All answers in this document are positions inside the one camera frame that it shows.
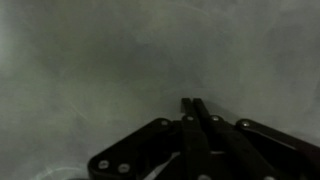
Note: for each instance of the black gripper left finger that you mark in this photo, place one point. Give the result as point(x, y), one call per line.
point(135, 156)

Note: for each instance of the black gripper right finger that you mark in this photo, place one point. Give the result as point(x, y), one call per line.
point(262, 152)

